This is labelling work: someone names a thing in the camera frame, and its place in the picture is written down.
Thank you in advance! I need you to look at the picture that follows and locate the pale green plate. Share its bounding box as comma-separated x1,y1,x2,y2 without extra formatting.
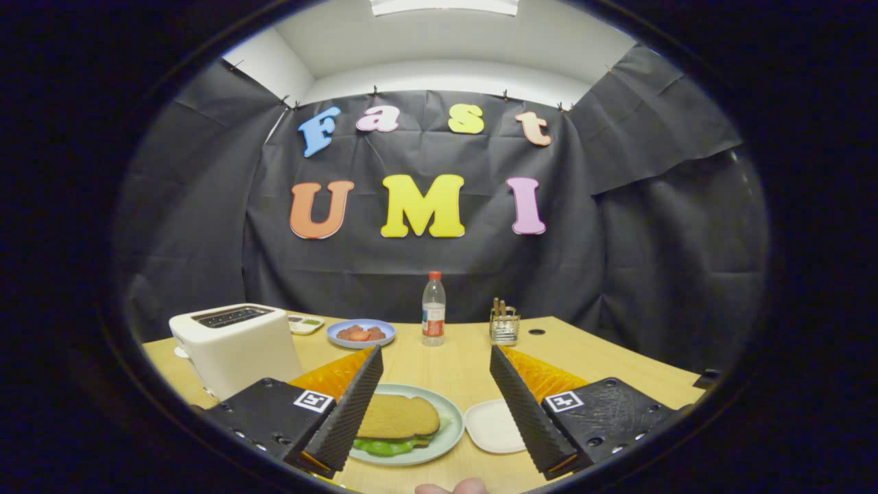
348,383,466,467

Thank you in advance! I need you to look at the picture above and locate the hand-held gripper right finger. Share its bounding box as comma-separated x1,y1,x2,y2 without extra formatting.
489,344,676,481

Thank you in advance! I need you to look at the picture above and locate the ceiling light panel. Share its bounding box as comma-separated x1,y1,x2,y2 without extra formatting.
370,0,520,17

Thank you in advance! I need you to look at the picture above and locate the white toaster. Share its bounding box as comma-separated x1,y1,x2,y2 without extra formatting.
169,303,305,402

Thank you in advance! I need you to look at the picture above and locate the small white square plate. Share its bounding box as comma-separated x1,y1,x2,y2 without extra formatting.
464,399,527,454

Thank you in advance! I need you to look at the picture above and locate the blue plate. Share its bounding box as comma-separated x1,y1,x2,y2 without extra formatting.
327,319,396,350

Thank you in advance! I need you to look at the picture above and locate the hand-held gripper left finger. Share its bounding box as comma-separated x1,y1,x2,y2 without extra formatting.
199,345,385,480

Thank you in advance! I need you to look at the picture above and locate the black backdrop cloth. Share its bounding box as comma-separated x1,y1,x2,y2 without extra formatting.
113,43,769,375

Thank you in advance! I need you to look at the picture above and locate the metal wire utensil holder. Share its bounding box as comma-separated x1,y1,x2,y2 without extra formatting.
490,314,521,346

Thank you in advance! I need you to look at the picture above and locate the brown toasted bread slice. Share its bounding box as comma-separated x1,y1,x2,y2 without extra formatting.
357,394,441,440

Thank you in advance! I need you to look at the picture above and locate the green lettuce leaf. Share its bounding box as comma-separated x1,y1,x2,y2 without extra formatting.
353,412,453,458

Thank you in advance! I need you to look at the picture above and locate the clear plastic water bottle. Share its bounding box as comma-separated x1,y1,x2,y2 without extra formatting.
422,271,447,347

